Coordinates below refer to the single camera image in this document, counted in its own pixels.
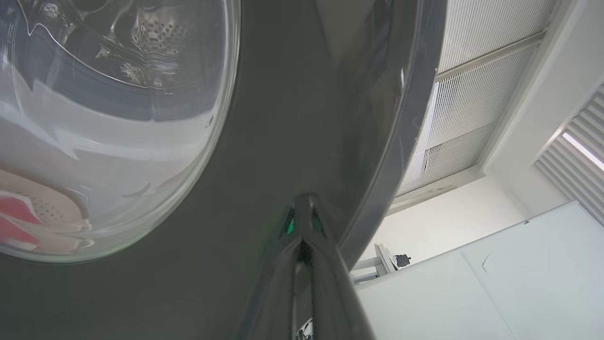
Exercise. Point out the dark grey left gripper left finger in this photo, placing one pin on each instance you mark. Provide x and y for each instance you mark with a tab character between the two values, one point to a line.
276	293

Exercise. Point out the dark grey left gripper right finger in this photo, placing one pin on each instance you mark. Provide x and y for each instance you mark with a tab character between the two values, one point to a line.
335	293

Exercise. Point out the washer door glass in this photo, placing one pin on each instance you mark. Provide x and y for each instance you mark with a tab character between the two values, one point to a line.
264	118

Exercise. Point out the white front-load washing machine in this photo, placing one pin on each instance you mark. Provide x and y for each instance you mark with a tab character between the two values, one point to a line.
118	156

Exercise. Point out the white metal rack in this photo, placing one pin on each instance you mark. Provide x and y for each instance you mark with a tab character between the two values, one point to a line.
380	264

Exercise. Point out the small black device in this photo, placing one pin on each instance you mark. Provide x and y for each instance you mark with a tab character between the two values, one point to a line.
402	260

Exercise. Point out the white partition panel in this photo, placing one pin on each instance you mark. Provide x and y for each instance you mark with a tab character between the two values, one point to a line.
542	274
424	302

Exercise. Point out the white window blinds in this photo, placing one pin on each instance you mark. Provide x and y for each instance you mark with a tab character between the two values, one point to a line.
462	118
490	28

